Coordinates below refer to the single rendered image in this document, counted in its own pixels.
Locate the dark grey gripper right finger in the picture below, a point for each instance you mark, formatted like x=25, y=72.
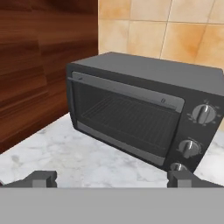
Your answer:
x=182, y=178

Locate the silver toaster oven knob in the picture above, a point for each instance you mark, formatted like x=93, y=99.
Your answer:
x=189, y=148
x=204, y=113
x=178, y=166

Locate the dark grey toaster oven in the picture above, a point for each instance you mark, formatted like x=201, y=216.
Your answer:
x=145, y=87

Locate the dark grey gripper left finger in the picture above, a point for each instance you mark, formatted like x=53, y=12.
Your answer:
x=40, y=179

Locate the toaster oven glass door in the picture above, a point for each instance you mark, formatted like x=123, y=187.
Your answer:
x=125, y=119

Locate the brown wooden cabinet side panel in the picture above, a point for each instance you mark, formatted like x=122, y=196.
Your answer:
x=38, y=67

